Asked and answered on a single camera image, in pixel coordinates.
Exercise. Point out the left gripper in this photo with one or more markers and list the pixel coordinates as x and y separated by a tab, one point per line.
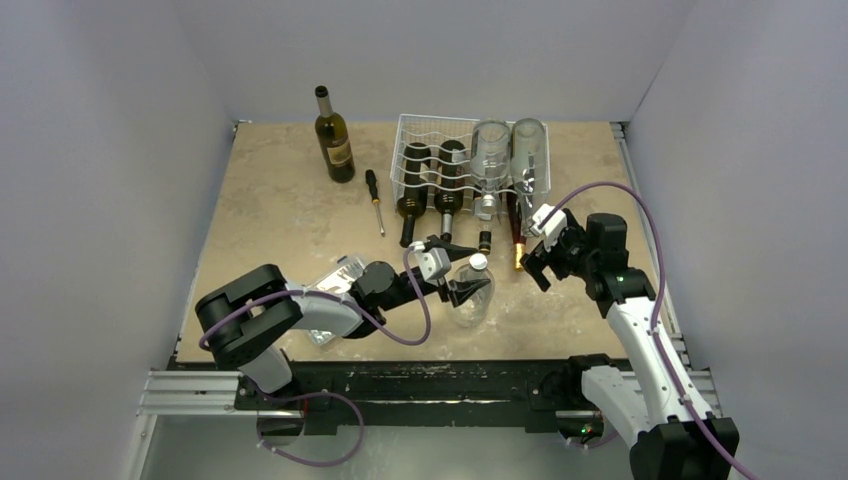
460	290

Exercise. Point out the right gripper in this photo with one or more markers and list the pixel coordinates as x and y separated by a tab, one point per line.
552	250

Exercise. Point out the clear bottle silver cap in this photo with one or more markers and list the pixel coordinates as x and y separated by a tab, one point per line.
475	285

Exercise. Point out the dark labelled wine bottle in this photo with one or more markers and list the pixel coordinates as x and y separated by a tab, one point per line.
332	134

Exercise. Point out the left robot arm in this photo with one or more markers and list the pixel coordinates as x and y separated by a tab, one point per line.
242	320

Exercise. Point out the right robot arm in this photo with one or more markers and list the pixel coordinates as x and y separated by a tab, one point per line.
671	430

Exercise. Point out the small dark bottle gold cap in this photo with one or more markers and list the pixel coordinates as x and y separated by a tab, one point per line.
485	240

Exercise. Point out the red bottle gold foil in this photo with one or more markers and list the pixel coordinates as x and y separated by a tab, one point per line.
516	228

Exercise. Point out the dark bottle silver collar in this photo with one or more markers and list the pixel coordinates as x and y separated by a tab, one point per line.
448	199

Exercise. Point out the tall clear bottle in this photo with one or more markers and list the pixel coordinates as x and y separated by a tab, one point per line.
528	172

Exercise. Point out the dark green lower bottle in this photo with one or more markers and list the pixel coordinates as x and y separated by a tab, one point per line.
412	204

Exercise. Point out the clear plastic parts box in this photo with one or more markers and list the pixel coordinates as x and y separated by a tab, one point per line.
347	269

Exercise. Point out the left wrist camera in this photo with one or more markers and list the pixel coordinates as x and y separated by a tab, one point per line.
433	264

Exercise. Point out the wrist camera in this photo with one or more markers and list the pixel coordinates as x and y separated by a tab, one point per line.
433	264
554	220

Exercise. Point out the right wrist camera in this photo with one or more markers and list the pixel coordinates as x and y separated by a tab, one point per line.
554	220

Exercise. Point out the white wire wine rack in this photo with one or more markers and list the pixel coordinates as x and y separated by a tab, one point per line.
433	131

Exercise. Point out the black handled screwdriver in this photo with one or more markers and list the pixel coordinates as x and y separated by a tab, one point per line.
372	185

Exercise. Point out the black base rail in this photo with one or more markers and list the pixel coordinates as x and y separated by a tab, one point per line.
538	396

